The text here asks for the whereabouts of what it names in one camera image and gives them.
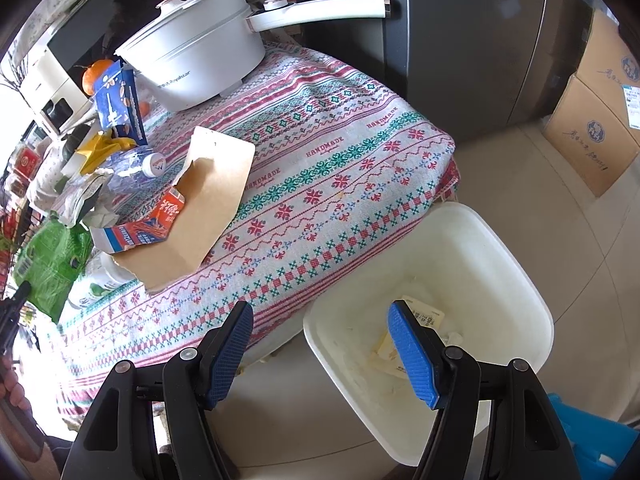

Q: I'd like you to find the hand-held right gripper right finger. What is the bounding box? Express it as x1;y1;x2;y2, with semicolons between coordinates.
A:
387;300;583;480

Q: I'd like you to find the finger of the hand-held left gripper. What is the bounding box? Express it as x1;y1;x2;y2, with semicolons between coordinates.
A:
0;280;32;356

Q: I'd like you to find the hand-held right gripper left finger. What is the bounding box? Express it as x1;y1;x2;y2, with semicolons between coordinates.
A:
60;301;255;480

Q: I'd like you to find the green snack bag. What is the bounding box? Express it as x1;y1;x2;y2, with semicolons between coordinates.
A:
12;220;93;323

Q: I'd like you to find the white bottle green label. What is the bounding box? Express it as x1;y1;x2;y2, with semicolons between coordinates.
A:
67;252;132;311

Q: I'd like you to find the white plastic bin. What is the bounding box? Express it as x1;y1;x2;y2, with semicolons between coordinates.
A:
302;201;555;467

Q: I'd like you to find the yellow wrapper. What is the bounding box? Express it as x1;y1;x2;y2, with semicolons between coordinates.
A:
75;129;133;173

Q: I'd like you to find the person's left hand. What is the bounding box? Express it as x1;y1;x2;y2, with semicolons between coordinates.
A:
0;355;32;411

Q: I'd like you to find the pale yellow labelled packet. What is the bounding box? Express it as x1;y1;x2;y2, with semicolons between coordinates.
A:
370;295;446;378

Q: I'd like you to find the white jar dark lid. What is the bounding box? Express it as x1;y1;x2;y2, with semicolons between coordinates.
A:
59;124;95;177

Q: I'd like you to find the crumpled clear plastic bottle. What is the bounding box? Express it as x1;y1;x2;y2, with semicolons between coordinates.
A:
102;147;168;196

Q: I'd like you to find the patterned knit tablecloth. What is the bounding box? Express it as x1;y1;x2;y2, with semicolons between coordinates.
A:
15;42;462;433

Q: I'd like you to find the blue plastic container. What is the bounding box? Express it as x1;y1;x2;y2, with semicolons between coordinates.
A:
547;392;640;480

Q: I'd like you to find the white microwave oven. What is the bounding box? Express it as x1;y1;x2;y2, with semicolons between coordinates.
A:
17;0;173;136

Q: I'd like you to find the blue printed carton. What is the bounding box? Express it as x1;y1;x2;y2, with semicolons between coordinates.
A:
92;59;147;147

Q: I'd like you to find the large orange fruit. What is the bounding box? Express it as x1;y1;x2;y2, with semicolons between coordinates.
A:
81;59;117;97

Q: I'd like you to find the floral cover cloth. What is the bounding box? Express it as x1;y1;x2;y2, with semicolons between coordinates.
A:
10;0;166;68

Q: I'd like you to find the white electric pot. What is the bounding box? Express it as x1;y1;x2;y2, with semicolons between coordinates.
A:
114;0;393;112

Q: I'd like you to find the grey refrigerator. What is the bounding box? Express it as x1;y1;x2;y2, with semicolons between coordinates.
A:
300;0;621;143

